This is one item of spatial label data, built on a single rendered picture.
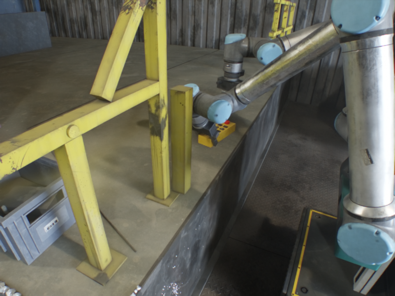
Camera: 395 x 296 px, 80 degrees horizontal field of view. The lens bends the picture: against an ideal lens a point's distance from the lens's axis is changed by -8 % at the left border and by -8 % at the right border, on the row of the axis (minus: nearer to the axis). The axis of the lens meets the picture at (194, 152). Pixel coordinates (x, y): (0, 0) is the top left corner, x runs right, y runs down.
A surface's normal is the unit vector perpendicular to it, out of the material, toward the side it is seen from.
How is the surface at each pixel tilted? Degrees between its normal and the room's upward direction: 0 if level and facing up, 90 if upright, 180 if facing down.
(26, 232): 90
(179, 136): 90
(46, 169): 90
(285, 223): 0
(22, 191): 0
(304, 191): 0
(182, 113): 90
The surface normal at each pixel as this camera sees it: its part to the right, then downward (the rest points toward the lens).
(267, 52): -0.09, 0.54
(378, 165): -0.28, 0.35
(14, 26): 0.90, 0.25
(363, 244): -0.66, 0.44
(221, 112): 0.66, 0.45
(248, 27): -0.43, 0.46
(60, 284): 0.03, -0.85
